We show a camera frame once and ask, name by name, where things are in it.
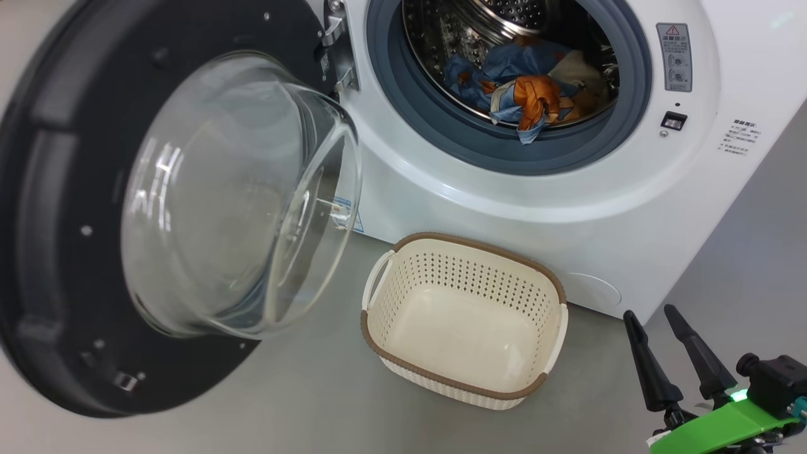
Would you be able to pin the blue garment with orange prints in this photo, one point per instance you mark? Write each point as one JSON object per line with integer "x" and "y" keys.
{"x": 510, "y": 69}

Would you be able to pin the cream perforated laundry basket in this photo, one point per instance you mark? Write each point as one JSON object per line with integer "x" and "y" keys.
{"x": 466, "y": 328}

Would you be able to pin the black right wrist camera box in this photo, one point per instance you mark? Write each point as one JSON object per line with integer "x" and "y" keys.
{"x": 778, "y": 384}

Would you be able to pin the white front-load washing machine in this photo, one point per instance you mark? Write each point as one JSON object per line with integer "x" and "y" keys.
{"x": 504, "y": 208}

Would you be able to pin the blue energy label sticker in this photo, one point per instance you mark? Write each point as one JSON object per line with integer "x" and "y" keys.
{"x": 350, "y": 214}

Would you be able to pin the cream garment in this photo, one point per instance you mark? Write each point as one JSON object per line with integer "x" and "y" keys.
{"x": 583, "y": 79}

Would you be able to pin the washing machine glass door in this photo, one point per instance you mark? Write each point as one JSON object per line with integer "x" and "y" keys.
{"x": 63, "y": 252}

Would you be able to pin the stainless steel washing machine drum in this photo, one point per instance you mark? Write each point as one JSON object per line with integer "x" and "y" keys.
{"x": 441, "y": 31}

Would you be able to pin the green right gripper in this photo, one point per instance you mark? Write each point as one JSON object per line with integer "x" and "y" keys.
{"x": 719, "y": 432}

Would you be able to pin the grey warning sticker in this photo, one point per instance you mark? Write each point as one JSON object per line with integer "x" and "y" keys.
{"x": 674, "y": 57}

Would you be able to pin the round white filter cover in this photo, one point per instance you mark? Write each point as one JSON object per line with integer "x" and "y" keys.
{"x": 592, "y": 291}

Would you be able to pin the metal door hinge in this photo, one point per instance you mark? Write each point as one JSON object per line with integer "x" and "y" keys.
{"x": 340, "y": 57}

